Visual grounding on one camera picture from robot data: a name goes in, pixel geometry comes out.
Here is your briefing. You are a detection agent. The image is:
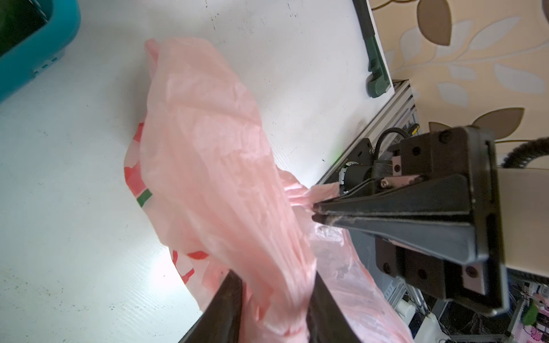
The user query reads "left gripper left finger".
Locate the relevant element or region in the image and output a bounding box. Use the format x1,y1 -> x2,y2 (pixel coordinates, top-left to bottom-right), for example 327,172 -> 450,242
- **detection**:
180,271 -> 243,343

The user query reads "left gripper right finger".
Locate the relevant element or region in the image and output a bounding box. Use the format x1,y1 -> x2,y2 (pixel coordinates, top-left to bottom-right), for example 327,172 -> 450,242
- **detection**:
307,273 -> 360,343

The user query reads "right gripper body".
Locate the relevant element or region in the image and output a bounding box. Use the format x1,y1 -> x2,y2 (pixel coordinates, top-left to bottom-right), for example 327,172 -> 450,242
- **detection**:
375,127 -> 509,316

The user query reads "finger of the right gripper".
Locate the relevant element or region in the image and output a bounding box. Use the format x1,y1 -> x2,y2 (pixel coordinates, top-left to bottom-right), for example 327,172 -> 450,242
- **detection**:
313,174 -> 473,221
313,214 -> 478,265

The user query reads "pink plastic grocery bag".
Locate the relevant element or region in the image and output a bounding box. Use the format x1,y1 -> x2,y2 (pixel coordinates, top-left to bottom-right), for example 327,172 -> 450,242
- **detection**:
124,38 -> 413,342

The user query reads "teal plastic fruit basket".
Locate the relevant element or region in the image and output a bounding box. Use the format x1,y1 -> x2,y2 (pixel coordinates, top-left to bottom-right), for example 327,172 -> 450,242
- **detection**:
1,0 -> 81,101

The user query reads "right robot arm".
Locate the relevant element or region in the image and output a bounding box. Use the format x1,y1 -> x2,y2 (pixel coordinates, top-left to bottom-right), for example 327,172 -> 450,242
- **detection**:
313,127 -> 548,316

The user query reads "green black handled tool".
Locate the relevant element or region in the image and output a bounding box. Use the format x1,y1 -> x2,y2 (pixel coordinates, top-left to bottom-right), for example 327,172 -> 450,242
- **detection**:
353,0 -> 391,98

